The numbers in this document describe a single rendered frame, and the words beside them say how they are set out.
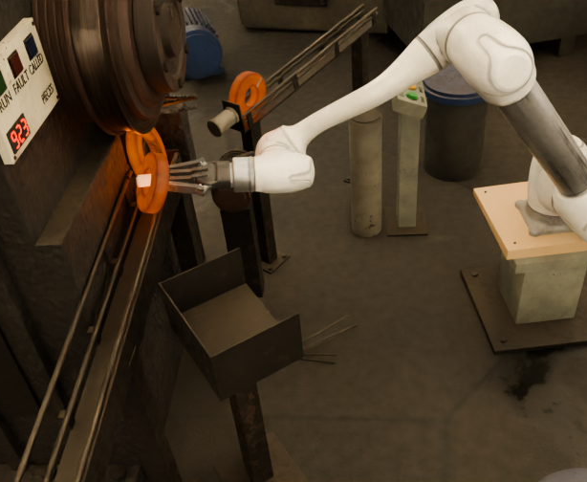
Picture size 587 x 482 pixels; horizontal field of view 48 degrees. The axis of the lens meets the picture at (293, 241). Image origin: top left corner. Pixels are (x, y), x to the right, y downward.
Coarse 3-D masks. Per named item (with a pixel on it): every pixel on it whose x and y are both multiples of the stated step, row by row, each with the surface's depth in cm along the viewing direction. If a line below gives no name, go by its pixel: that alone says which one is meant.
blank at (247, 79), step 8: (248, 72) 212; (240, 80) 209; (248, 80) 211; (256, 80) 214; (232, 88) 210; (240, 88) 209; (248, 88) 212; (256, 88) 216; (264, 88) 219; (232, 96) 210; (240, 96) 210; (256, 96) 218; (264, 96) 220; (240, 104) 212; (248, 104) 218
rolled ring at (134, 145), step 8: (128, 136) 174; (136, 136) 173; (144, 136) 183; (152, 136) 184; (128, 144) 173; (136, 144) 172; (152, 144) 186; (160, 144) 186; (128, 152) 173; (136, 152) 172; (160, 152) 187; (136, 160) 173; (136, 168) 174
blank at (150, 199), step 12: (156, 156) 163; (144, 168) 169; (156, 168) 161; (168, 168) 163; (156, 180) 161; (168, 180) 162; (144, 192) 169; (156, 192) 161; (144, 204) 166; (156, 204) 163
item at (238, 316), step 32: (224, 256) 152; (160, 288) 147; (192, 288) 152; (224, 288) 157; (192, 320) 152; (224, 320) 152; (256, 320) 152; (288, 320) 135; (192, 352) 143; (224, 352) 130; (256, 352) 135; (288, 352) 140; (224, 384) 135; (256, 384) 161; (256, 416) 168; (256, 448) 175; (224, 480) 187; (256, 480) 183; (288, 480) 185
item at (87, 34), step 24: (72, 0) 134; (96, 0) 132; (72, 24) 134; (96, 24) 133; (96, 48) 135; (96, 72) 138; (96, 96) 142; (120, 96) 144; (120, 120) 150; (144, 120) 160
